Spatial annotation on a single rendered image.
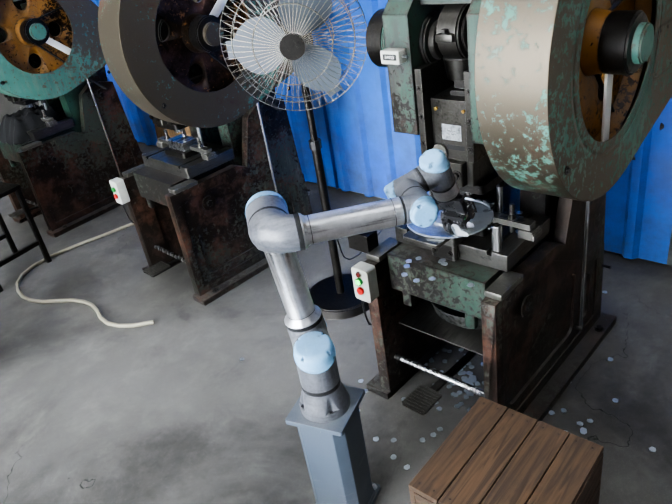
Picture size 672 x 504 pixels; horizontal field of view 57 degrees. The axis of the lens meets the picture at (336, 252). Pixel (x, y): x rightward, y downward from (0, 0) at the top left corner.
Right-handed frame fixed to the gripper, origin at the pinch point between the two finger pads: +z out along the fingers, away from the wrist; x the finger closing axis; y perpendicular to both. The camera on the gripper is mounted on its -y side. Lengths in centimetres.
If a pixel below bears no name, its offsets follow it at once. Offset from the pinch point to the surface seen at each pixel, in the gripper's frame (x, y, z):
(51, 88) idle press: 35, -314, -4
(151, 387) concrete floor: -85, -128, 48
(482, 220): 10.9, 1.4, 6.4
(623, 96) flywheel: 52, 33, -12
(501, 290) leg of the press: -8.7, 15.6, 12.7
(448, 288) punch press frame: -10.2, -4.3, 18.7
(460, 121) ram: 26.1, -5.9, -22.2
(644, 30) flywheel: 41, 44, -44
